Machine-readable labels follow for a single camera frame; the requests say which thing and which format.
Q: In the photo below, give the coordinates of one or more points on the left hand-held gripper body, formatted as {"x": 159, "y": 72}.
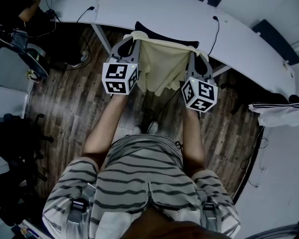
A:
{"x": 117, "y": 73}

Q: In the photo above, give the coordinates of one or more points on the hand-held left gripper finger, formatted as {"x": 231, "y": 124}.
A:
{"x": 115, "y": 50}
{"x": 136, "y": 51}

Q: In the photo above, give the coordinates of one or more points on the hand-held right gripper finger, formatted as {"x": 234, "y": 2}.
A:
{"x": 191, "y": 65}
{"x": 205, "y": 66}

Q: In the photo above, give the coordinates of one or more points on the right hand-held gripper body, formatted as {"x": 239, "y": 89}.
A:
{"x": 204, "y": 92}

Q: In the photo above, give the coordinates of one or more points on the pale yellow clothes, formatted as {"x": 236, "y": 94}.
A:
{"x": 162, "y": 63}

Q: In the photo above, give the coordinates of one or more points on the person's right forearm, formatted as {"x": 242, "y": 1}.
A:
{"x": 193, "y": 141}

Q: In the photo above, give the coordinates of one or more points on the person's left forearm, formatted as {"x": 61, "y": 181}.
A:
{"x": 104, "y": 133}

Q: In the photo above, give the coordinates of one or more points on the black office chair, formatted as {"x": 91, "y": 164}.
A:
{"x": 15, "y": 158}
{"x": 35, "y": 61}

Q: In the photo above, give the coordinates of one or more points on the white curved desk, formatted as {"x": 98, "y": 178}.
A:
{"x": 164, "y": 9}

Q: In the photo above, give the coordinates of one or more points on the person's left white shoe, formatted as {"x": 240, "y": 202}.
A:
{"x": 137, "y": 130}

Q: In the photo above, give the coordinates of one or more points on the person's white shoe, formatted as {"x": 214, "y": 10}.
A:
{"x": 153, "y": 128}
{"x": 137, "y": 130}

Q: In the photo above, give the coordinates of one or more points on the person's right white shoe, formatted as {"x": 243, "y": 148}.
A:
{"x": 153, "y": 128}

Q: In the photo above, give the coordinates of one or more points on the white garment with dark stripes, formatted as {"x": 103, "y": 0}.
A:
{"x": 281, "y": 113}

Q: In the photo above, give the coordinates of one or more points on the small colourful toy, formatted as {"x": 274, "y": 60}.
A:
{"x": 32, "y": 74}

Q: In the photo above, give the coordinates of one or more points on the person's striped shirt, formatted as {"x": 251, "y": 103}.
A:
{"x": 142, "y": 175}

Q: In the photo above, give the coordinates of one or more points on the colourful snack packet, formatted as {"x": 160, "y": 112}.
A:
{"x": 25, "y": 231}

